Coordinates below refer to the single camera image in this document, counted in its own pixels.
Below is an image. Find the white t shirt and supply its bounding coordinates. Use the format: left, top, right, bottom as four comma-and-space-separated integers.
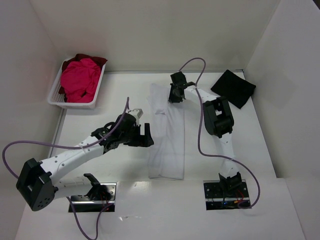
147, 83, 185, 180

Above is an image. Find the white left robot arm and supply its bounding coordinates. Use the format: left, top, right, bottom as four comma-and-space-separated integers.
16, 108, 154, 212

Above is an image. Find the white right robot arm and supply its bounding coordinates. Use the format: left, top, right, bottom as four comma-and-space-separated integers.
168, 71, 242, 197

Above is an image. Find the folded black t shirt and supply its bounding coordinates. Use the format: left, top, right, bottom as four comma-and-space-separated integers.
210, 69, 256, 109

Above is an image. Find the pink t shirt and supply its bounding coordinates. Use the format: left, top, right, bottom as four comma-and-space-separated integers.
59, 58, 102, 103

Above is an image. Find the dark red t shirt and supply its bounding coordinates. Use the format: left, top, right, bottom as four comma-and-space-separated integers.
58, 53, 108, 97

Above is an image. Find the white plastic basket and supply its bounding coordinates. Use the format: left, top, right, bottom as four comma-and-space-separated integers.
47, 53, 108, 109

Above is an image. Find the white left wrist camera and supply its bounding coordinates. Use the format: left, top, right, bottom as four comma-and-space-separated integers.
128, 108, 143, 125

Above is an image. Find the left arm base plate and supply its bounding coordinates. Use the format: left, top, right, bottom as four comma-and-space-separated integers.
70, 182, 117, 213

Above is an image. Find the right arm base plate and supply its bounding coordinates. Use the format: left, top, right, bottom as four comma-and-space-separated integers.
203, 180, 251, 211

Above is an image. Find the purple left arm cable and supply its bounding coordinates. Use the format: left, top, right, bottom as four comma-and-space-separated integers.
1, 96, 131, 240

